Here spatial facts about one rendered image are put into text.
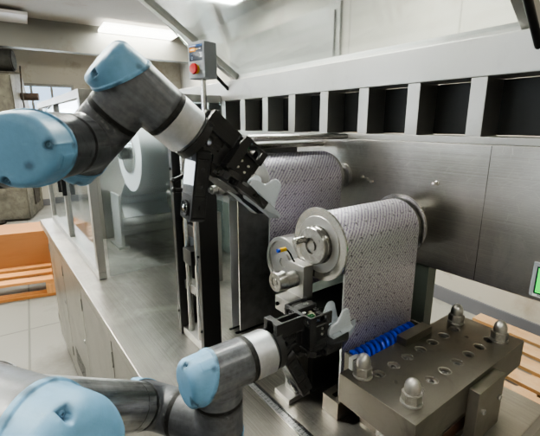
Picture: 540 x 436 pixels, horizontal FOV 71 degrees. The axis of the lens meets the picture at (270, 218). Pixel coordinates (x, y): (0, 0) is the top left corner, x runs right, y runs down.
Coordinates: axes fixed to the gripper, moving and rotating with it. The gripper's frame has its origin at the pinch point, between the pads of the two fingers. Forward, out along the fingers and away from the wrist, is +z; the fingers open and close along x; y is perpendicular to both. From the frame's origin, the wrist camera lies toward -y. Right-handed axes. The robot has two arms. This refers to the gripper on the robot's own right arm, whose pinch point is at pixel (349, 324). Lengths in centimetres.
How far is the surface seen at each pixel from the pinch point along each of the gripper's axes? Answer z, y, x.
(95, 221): -25, 4, 102
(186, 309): -14, -12, 47
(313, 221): -3.5, 20.5, 7.4
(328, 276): -3.3, 10.2, 3.0
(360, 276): 2.4, 9.9, -0.2
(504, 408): 26.4, -19.0, -20.8
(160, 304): -14, -19, 68
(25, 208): -15, -90, 652
